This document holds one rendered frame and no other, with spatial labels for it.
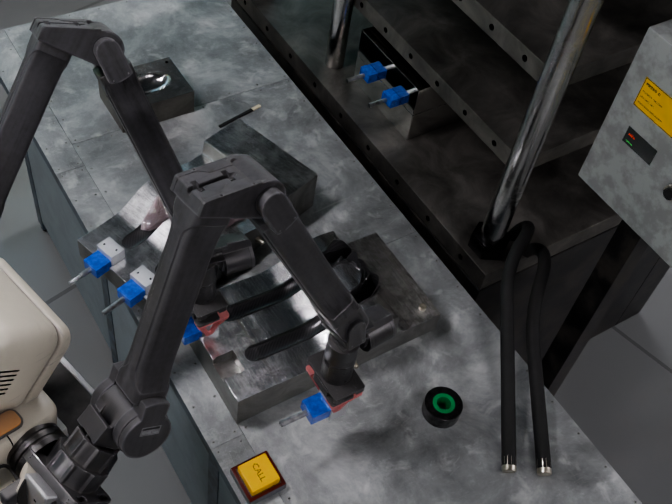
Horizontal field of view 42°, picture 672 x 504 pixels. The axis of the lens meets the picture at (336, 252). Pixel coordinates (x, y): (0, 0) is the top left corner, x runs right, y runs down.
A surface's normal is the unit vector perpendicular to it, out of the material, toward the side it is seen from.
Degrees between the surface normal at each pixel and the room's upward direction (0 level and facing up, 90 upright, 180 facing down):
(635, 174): 90
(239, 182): 13
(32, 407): 8
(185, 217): 64
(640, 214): 90
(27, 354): 90
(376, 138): 0
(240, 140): 0
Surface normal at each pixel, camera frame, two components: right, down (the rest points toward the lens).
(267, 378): 0.12, -0.62
